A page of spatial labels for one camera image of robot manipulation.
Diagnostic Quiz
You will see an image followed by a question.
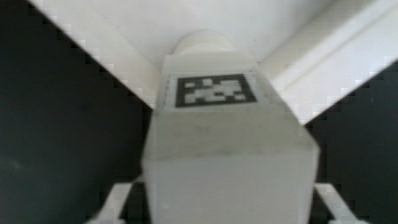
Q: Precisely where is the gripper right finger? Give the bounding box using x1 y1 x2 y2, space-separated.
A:
309 183 371 224

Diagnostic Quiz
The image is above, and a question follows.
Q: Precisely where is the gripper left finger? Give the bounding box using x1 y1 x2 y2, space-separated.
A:
85 181 144 224

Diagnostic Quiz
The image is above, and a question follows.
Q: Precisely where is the white table leg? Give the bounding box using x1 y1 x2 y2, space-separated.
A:
142 30 320 224

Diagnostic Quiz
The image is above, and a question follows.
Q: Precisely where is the white square table top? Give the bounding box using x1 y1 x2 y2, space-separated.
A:
27 0 398 122

